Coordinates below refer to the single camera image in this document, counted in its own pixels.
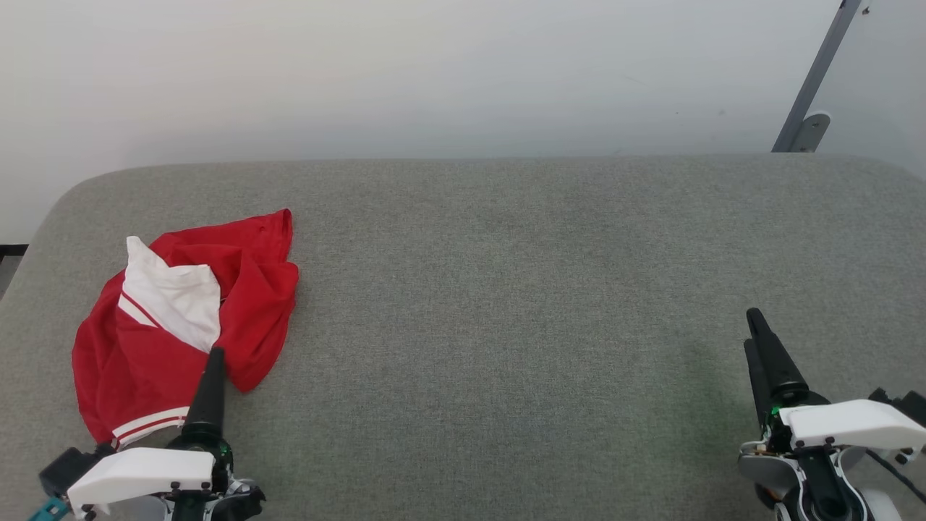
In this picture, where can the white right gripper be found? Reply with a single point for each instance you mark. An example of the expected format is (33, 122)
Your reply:
(854, 423)

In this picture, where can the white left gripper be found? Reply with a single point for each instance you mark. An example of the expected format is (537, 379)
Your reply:
(145, 474)

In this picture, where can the red and white shirt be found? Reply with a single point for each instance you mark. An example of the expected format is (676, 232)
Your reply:
(249, 304)

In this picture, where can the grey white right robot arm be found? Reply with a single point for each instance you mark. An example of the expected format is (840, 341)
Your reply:
(821, 488)

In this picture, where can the grey fabric sofa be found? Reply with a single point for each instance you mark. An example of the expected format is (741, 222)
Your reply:
(506, 289)

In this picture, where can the grey metal brace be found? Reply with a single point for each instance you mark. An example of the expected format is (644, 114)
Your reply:
(817, 76)

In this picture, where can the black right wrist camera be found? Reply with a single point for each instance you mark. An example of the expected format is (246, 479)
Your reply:
(908, 405)

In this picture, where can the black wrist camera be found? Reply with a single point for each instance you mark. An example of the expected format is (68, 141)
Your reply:
(908, 405)
(65, 470)

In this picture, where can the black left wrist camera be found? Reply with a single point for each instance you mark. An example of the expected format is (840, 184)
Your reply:
(65, 470)

